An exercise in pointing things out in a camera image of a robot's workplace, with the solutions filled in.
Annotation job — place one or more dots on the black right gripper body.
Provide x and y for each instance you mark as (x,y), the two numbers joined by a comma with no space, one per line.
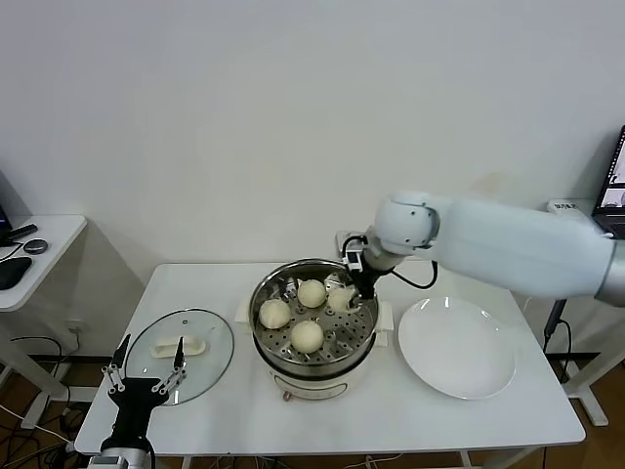
(365,283)

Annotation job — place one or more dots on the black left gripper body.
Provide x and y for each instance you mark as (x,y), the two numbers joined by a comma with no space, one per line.
(137,396)

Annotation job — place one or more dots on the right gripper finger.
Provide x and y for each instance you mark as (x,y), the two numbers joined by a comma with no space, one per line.
(355,304)
(333,281)

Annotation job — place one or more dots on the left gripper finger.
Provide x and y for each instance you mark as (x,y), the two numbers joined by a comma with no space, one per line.
(178,361)
(117,366)

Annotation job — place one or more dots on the white steamed baozi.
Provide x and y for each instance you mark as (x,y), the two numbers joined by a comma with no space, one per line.
(274,313)
(306,337)
(340,299)
(311,293)

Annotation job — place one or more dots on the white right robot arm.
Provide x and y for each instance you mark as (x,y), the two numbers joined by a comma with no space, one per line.
(488,244)

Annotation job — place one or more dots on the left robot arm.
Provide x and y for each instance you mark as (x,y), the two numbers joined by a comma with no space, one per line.
(129,452)

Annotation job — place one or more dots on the perforated steel steamer basket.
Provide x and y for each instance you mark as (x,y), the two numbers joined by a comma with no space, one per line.
(351,337)

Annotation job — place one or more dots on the white electric cooking pot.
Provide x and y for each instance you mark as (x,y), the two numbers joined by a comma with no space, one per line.
(312,386)

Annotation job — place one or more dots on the white round plate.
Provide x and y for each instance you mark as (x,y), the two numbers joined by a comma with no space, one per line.
(454,347)

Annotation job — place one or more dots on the white desk holding mouse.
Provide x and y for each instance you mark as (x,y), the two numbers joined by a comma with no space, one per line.
(54,244)

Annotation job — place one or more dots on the black computer mouse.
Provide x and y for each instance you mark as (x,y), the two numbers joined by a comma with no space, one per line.
(13,273)

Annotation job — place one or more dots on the round black puck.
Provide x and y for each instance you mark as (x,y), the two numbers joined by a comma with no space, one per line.
(36,246)

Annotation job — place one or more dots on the black remote stick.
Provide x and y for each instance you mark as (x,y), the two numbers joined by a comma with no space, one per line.
(23,232)

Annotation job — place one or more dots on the dark monitor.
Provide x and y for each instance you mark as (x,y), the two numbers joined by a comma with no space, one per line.
(12,200)

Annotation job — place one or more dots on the white desk holding laptop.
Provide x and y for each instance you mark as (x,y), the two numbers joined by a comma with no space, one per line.
(586,217)

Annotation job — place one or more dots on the open black laptop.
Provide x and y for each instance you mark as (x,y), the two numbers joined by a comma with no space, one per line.
(612,195)

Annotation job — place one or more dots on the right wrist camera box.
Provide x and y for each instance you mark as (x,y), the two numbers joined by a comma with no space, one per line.
(350,248)

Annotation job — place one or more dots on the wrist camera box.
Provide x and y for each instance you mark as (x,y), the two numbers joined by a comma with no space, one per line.
(350,248)
(105,461)

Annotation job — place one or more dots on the white wall socket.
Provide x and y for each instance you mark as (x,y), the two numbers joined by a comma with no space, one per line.
(78,326)

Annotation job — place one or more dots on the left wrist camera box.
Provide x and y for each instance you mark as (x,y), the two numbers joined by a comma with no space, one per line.
(105,461)

